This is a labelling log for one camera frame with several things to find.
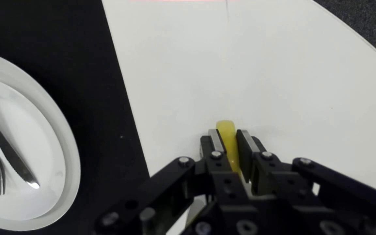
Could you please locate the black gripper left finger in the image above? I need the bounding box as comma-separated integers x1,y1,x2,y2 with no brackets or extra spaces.
94,129,259,235

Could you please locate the black placemat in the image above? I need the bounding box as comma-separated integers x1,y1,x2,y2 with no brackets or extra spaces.
0,0,153,235

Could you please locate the yellow and white mug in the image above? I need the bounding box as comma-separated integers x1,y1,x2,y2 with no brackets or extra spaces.
186,119,264,227

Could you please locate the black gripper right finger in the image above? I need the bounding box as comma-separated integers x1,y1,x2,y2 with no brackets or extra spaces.
235,129,376,235

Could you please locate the silver knife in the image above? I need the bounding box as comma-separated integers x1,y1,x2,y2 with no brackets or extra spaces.
0,98,42,189

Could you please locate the white round plate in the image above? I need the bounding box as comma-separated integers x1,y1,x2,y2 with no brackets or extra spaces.
0,48,83,233

